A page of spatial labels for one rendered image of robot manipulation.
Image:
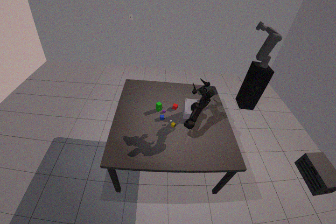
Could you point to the red block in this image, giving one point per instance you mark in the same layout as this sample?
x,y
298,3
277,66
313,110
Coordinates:
x,y
175,106

